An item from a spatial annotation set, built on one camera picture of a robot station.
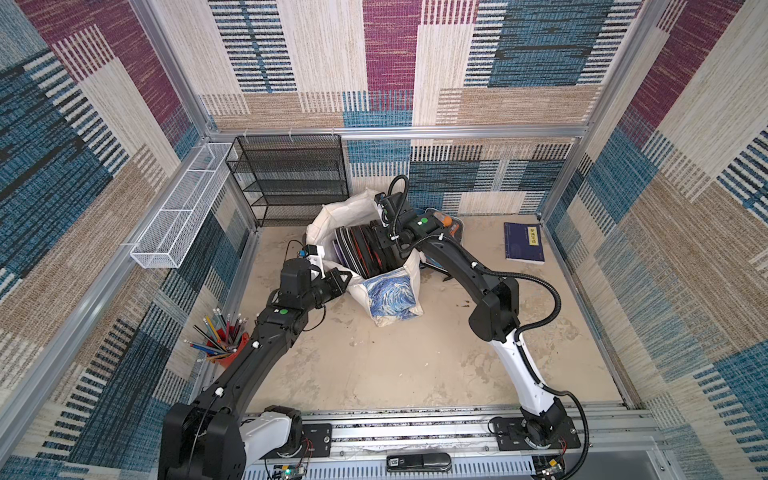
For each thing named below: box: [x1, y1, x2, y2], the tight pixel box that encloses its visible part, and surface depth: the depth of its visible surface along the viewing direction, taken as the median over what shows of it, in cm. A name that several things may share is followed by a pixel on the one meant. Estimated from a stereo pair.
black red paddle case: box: [347, 223, 404, 279], surface depth 91 cm
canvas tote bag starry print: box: [305, 190, 423, 327], surface depth 88 cm
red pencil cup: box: [184, 308, 250, 367], surface depth 80 cm
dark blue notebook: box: [504, 222, 545, 265], surface depth 114 cm
